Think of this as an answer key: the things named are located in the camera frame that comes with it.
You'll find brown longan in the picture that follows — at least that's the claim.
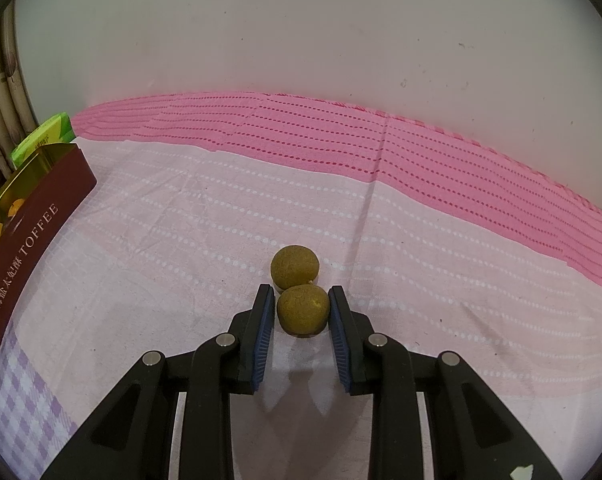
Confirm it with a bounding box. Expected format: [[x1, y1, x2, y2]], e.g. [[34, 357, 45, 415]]
[[270, 245, 319, 290], [277, 284, 330, 337]]

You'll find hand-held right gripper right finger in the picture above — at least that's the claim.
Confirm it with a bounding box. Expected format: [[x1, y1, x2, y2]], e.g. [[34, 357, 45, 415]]
[[327, 285, 564, 480]]

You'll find green tissue pack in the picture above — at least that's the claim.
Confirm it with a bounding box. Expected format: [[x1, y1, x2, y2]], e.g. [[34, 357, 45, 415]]
[[10, 113, 76, 171]]

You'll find pink purple checkered cloth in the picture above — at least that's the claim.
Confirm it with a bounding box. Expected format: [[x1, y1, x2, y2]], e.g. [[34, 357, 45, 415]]
[[0, 91, 602, 480]]

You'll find maroon gold tin box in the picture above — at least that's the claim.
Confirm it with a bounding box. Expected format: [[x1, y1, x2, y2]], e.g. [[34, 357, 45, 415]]
[[0, 142, 98, 352]]

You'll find wicker basket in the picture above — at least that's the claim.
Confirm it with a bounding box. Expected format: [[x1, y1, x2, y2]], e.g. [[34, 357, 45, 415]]
[[0, 10, 38, 201]]

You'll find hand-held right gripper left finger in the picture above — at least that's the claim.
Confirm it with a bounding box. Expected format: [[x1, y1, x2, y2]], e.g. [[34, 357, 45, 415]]
[[41, 284, 276, 480]]

